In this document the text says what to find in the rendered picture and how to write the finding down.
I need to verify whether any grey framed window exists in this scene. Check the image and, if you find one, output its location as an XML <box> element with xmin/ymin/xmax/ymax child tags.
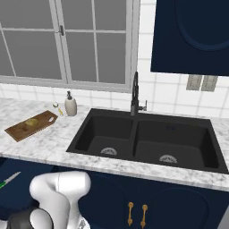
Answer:
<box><xmin>0</xmin><ymin>0</ymin><xmax>141</xmax><ymax>93</ymax></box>

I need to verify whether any brown potato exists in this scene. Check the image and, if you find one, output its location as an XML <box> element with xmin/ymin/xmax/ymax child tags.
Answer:
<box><xmin>24</xmin><ymin>117</ymin><xmax>39</xmax><ymax>127</ymax></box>

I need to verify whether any black tap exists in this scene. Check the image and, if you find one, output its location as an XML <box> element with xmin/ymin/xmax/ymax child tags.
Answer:
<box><xmin>130</xmin><ymin>71</ymin><xmax>148</xmax><ymax>116</ymax></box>

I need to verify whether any navy open drawer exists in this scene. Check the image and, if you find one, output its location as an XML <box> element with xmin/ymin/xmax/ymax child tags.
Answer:
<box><xmin>0</xmin><ymin>157</ymin><xmax>61</xmax><ymax>213</ymax></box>

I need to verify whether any navy base cupboard door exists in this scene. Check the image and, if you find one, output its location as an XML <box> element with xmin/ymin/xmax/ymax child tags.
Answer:
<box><xmin>145</xmin><ymin>182</ymin><xmax>229</xmax><ymax>229</ymax></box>
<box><xmin>78</xmin><ymin>172</ymin><xmax>157</xmax><ymax>229</ymax></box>

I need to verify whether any grey wall socket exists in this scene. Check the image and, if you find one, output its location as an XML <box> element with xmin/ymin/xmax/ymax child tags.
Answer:
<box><xmin>200</xmin><ymin>75</ymin><xmax>218</xmax><ymax>92</ymax></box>
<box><xmin>186</xmin><ymin>74</ymin><xmax>203</xmax><ymax>91</ymax></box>

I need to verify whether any green handled knife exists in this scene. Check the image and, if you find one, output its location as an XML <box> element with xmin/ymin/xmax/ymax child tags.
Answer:
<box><xmin>0</xmin><ymin>171</ymin><xmax>22</xmax><ymax>189</ymax></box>

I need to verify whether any brass cupboard handle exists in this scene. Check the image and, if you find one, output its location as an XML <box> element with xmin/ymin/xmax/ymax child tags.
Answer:
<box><xmin>127</xmin><ymin>201</ymin><xmax>134</xmax><ymax>226</ymax></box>
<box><xmin>140</xmin><ymin>204</ymin><xmax>148</xmax><ymax>229</ymax></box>

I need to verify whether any beige soap dispenser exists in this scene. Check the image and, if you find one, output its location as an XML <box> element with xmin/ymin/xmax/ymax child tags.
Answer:
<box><xmin>64</xmin><ymin>90</ymin><xmax>78</xmax><ymax>117</ymax></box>

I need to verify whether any wooden cutting board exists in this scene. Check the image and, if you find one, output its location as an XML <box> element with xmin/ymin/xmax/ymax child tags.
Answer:
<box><xmin>4</xmin><ymin>109</ymin><xmax>59</xmax><ymax>143</ymax></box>

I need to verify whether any black double sink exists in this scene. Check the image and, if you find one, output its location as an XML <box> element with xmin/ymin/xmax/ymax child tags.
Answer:
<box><xmin>65</xmin><ymin>107</ymin><xmax>229</xmax><ymax>174</ymax></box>

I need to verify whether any navy wall cupboard door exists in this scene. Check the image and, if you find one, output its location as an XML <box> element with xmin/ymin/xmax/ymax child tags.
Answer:
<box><xmin>150</xmin><ymin>0</ymin><xmax>229</xmax><ymax>77</ymax></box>

